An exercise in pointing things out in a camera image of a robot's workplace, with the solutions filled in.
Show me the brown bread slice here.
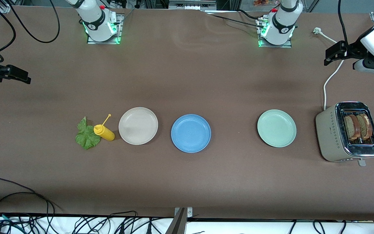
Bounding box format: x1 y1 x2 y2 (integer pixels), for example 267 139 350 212
356 113 373 140
343 114 362 141

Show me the green lettuce leaf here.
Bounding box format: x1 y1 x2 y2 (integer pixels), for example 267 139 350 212
75 116 102 150

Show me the yellow squeeze bottle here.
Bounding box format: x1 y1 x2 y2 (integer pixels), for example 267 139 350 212
93 114 116 142

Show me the blue plate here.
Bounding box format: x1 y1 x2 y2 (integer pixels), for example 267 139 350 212
171 114 212 153

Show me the light green plate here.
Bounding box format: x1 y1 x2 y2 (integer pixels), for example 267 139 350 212
257 109 297 148

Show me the beige plate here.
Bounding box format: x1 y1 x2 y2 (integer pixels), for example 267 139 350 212
118 107 159 145

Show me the beige chrome toaster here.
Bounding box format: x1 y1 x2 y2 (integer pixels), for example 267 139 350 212
315 101 374 167

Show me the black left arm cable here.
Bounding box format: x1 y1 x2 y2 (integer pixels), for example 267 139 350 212
337 0 349 44

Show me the white toaster power cord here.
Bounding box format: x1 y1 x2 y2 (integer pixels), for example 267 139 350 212
313 27 348 111

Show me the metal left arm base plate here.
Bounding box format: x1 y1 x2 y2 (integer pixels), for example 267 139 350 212
257 16 293 48

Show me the black base connector cable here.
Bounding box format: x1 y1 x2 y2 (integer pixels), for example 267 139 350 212
203 9 267 28

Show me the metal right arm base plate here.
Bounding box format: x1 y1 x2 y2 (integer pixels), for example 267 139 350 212
87 14 124 44

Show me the grey metal frame block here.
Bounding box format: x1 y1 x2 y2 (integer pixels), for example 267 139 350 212
168 0 217 10

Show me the metal table edge bracket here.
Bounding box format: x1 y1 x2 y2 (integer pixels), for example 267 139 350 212
165 207 193 234

